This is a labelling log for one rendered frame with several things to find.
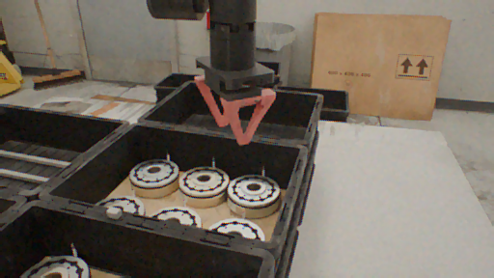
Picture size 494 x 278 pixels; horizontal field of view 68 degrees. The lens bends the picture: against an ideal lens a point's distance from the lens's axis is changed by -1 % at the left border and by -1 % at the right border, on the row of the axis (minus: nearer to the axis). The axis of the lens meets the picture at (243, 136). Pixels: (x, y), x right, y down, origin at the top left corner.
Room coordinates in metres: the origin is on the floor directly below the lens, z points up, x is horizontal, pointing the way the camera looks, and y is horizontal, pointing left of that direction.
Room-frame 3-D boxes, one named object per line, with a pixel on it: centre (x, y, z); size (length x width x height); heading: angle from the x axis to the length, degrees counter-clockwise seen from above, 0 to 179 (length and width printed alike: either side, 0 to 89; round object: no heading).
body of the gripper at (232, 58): (0.46, 0.01, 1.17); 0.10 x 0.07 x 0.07; 28
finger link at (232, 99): (0.44, 0.01, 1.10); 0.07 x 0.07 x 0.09; 28
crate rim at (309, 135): (0.85, 0.02, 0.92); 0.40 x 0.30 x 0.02; 73
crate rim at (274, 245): (0.56, 0.10, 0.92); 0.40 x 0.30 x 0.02; 73
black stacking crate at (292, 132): (0.85, 0.02, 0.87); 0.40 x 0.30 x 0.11; 73
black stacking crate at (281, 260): (0.56, 0.10, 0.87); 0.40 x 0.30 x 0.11; 73
